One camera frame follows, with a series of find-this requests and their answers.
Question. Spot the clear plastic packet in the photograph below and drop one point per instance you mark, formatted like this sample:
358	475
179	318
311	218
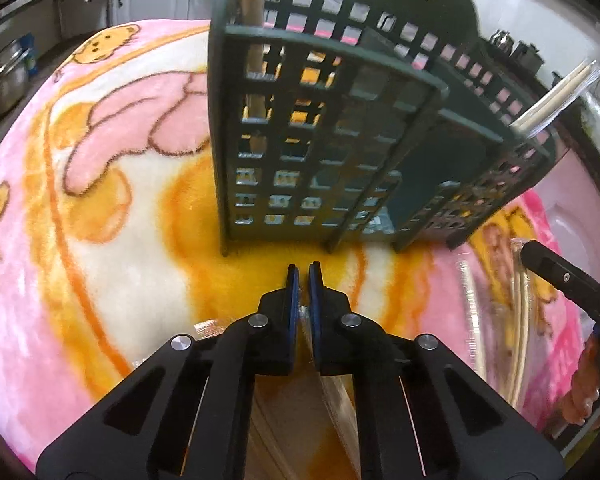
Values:
485	310

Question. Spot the dark blue can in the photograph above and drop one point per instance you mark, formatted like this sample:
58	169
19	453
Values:
27	55

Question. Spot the dark green utensil basket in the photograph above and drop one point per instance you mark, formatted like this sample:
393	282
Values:
450	15

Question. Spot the steel pot stack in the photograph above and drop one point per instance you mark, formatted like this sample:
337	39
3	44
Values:
5	85

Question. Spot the pink printed blanket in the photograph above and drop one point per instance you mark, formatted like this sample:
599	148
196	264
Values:
130	260

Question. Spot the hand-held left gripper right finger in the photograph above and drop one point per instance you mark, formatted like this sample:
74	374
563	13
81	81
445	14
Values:
314	300

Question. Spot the small steel kettle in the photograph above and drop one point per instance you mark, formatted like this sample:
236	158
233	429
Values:
501	41

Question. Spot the person's right hand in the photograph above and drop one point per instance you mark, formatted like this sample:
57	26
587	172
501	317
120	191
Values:
585	390

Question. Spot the packaged chopsticks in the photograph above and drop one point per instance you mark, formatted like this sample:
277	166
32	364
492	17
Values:
555	95

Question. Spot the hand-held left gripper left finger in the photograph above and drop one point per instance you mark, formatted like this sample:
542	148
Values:
294	300

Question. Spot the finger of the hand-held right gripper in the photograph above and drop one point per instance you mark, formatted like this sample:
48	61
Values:
555	271

